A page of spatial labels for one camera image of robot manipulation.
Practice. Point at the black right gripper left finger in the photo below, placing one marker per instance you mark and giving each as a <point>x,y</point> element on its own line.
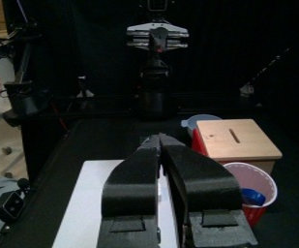
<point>130,193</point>

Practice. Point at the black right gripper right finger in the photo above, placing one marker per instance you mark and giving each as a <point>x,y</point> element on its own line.
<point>207,190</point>

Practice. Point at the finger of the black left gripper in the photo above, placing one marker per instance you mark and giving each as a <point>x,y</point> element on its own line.
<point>163,38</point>
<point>154,38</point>

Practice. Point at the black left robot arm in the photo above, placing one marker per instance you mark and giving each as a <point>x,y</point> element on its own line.
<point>155,93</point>

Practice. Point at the blue toy utensil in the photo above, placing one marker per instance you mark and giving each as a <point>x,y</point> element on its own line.
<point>253,197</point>

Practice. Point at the white cutting board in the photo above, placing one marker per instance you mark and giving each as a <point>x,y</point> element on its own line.
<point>82,206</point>

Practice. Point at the red plastic cup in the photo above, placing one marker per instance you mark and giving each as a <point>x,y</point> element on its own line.
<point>257,177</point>

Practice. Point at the red wooden slot box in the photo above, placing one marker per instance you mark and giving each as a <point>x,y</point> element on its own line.
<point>250,145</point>

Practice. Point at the grey-blue bowl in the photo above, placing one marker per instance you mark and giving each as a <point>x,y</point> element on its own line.
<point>199,120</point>

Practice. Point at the black stand with clamp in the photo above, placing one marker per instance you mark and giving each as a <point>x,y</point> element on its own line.
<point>25,97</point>

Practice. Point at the small black camera box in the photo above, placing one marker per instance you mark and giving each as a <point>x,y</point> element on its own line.
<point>9,205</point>

